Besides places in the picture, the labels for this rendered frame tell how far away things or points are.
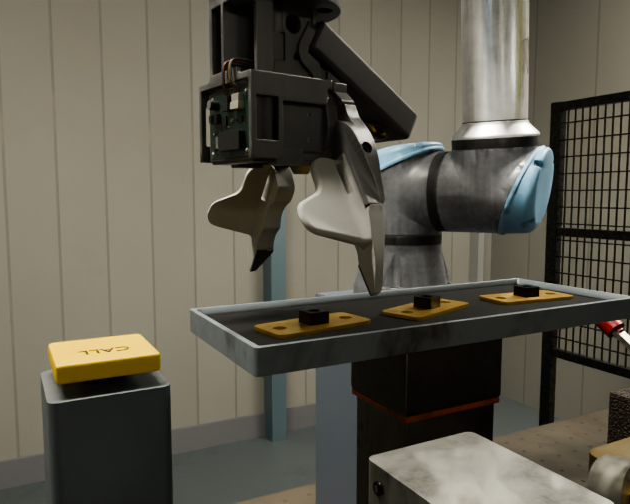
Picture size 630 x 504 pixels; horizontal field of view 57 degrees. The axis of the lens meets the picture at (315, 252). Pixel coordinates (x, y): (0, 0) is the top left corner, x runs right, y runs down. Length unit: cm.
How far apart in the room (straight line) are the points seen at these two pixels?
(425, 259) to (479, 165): 16
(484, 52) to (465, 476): 59
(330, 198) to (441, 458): 16
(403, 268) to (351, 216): 48
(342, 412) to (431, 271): 25
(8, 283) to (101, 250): 40
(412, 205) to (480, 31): 24
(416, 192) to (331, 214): 48
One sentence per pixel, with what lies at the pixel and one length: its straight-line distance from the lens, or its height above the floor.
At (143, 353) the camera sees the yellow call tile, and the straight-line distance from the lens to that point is 38.
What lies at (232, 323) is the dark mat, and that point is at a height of 116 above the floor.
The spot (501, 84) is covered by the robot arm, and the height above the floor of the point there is 140.
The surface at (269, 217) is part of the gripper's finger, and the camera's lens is 46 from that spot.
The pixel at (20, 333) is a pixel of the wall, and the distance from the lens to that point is 282.
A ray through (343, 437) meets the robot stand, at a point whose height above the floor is 89.
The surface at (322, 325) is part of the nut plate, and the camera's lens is 42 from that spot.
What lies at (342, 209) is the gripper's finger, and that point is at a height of 125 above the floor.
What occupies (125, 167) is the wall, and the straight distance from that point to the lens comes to 280.
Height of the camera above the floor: 126
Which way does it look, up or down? 5 degrees down
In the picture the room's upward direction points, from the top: straight up
